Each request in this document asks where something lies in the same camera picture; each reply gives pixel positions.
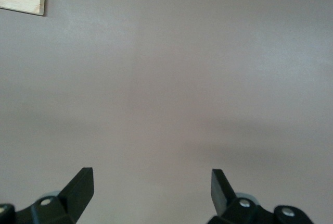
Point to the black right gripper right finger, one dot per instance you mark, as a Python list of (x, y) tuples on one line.
[(221, 190)]

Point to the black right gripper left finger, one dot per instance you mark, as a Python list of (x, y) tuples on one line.
[(78, 190)]

